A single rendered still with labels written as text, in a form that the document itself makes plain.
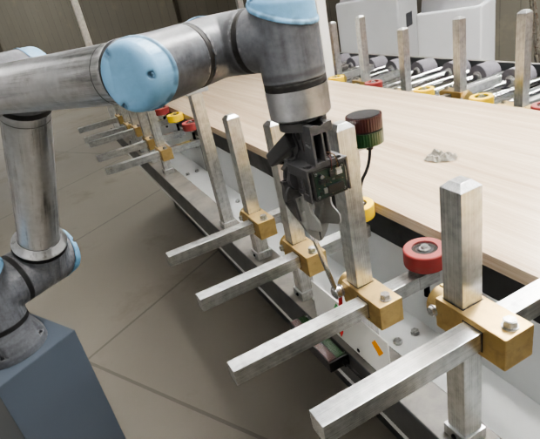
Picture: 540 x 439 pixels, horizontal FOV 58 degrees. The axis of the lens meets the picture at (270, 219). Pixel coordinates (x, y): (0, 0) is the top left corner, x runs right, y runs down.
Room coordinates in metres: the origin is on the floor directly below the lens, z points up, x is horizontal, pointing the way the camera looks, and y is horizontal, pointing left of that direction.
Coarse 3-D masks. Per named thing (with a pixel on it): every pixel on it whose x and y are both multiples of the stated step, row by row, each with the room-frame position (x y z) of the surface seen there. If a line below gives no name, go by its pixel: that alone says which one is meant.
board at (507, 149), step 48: (240, 96) 2.51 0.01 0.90; (336, 96) 2.08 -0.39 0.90; (384, 96) 1.91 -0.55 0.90; (432, 96) 1.76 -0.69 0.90; (384, 144) 1.37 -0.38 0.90; (432, 144) 1.29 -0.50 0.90; (480, 144) 1.21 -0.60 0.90; (528, 144) 1.14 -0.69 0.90; (384, 192) 1.04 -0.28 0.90; (432, 192) 0.99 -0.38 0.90; (528, 192) 0.89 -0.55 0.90; (528, 240) 0.72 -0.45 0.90
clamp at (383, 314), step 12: (348, 288) 0.74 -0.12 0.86; (360, 288) 0.73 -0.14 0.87; (372, 288) 0.72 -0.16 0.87; (384, 288) 0.71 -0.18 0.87; (348, 300) 0.75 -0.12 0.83; (372, 300) 0.69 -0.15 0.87; (396, 300) 0.67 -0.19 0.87; (372, 312) 0.68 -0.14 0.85; (384, 312) 0.66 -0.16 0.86; (396, 312) 0.67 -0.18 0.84; (384, 324) 0.66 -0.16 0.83
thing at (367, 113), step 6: (348, 114) 0.78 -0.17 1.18; (354, 114) 0.78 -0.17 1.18; (360, 114) 0.77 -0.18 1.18; (366, 114) 0.76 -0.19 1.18; (372, 114) 0.76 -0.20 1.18; (378, 114) 0.75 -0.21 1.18; (372, 132) 0.74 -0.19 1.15; (360, 150) 0.74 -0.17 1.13; (360, 162) 0.74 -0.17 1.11; (366, 168) 0.77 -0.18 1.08; (366, 174) 0.77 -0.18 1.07
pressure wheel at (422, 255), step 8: (416, 240) 0.79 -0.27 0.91; (424, 240) 0.78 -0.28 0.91; (432, 240) 0.78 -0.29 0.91; (440, 240) 0.77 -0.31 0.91; (408, 248) 0.77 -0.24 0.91; (416, 248) 0.77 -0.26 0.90; (424, 248) 0.75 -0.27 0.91; (432, 248) 0.76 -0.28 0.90; (440, 248) 0.75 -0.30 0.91; (408, 256) 0.74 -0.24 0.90; (416, 256) 0.74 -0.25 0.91; (424, 256) 0.73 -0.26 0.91; (432, 256) 0.73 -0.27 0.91; (440, 256) 0.72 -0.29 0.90; (408, 264) 0.75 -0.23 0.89; (416, 264) 0.73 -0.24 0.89; (424, 264) 0.72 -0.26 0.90; (432, 264) 0.72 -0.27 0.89; (440, 264) 0.72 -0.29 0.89; (416, 272) 0.73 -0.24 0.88; (424, 272) 0.72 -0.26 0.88; (432, 272) 0.72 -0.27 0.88; (424, 288) 0.76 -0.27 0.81
